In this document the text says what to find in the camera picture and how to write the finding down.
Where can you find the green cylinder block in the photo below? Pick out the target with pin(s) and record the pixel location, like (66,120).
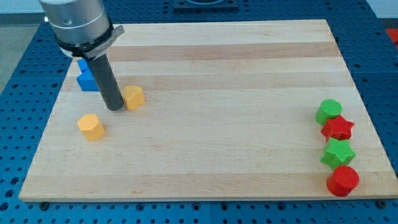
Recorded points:
(328,109)

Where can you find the blue block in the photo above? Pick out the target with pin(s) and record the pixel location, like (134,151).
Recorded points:
(85,79)

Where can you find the yellow heart block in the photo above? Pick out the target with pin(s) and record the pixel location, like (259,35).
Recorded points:
(133,97)

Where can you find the green star block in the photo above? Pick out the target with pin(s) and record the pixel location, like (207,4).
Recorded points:
(337,152)

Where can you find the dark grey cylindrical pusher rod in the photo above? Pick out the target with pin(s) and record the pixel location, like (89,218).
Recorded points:
(105,80)

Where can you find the yellow hexagon block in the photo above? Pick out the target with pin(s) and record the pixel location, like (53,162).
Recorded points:
(91,127)

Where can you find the light wooden board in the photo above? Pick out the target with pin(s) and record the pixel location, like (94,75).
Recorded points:
(229,115)

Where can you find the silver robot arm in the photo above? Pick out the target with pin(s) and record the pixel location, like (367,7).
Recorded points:
(82,27)

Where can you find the red star block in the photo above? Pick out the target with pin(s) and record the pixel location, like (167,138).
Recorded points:
(337,128)

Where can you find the red cylinder block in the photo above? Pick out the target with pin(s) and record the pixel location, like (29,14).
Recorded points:
(342,181)

